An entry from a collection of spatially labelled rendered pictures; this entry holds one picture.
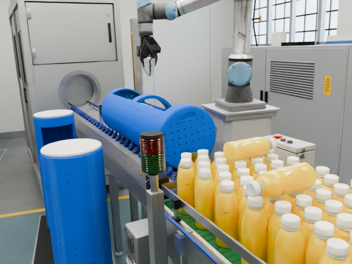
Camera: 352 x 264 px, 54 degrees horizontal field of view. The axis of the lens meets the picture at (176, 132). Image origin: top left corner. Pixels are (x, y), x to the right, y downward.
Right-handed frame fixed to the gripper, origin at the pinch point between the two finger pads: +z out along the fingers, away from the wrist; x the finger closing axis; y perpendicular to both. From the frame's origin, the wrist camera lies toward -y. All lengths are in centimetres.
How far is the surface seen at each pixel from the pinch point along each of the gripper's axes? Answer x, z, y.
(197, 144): -4.7, 28.9, -37.6
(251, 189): 17, 22, -101
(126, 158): 11.5, 45.7, 11.6
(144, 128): 13.0, 22.1, -21.3
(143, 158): 38, 15, -84
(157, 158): 35, 15, -86
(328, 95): -157, 28, 20
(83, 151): 39, 31, -12
